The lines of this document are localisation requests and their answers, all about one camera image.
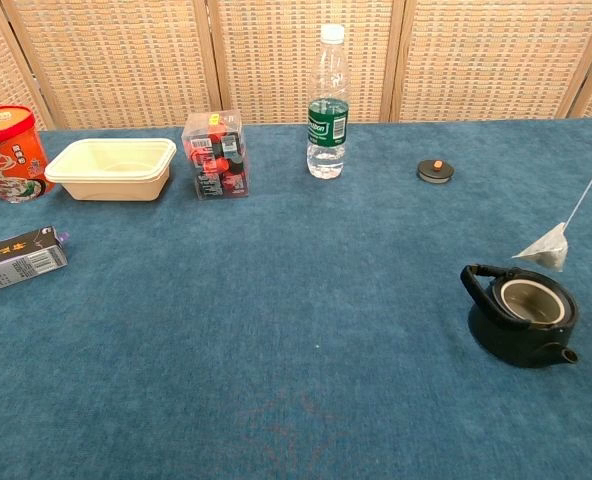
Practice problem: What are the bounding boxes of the blue table cloth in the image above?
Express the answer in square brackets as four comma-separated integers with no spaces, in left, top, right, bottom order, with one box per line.
[0,117,592,480]

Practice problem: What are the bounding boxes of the pyramid tea bag with string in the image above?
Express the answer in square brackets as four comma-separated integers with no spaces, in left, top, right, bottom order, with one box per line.
[511,139,592,274]

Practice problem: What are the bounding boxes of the beige plastic food container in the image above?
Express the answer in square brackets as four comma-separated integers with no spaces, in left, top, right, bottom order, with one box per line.
[44,138,178,203]

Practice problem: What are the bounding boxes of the clear box red black items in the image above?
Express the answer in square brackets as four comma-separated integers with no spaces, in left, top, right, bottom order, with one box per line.
[182,110,251,201]

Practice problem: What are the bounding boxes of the woven folding screen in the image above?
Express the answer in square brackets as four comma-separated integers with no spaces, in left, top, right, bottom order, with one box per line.
[0,0,592,132]

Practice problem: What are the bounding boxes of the small black round lid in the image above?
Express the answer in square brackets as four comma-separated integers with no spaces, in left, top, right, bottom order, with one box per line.
[416,158,456,185]

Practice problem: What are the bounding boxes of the black teapot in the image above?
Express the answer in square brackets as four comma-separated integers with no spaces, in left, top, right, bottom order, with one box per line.
[459,263,580,369]

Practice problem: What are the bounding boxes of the black carton gold lettering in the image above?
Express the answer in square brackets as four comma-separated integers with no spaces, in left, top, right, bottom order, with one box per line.
[0,224,70,299]

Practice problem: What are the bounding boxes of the clear water bottle green label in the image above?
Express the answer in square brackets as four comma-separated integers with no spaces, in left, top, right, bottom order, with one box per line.
[305,23,351,180]

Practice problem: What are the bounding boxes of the red instant noodle cup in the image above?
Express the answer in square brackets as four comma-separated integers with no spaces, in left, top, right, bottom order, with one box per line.
[0,104,57,204]

